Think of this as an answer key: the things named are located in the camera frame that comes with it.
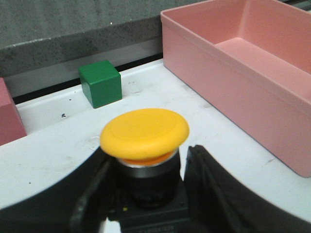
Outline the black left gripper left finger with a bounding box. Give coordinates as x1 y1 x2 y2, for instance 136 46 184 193
0 149 116 233

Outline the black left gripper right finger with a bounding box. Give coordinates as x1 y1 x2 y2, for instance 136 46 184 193
181 145 311 233

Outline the yellow mushroom push button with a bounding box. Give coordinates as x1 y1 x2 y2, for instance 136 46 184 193
100 108 190 233

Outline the pink cube block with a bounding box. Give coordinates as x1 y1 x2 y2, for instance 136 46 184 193
0 77 27 146

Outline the green cube block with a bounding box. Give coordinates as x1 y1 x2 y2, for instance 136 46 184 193
78 60 122 109

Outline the pink plastic bin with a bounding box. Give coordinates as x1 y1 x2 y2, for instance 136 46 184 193
160 0 311 177

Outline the dark grey counter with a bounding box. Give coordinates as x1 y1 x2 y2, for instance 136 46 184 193
0 0 209 78

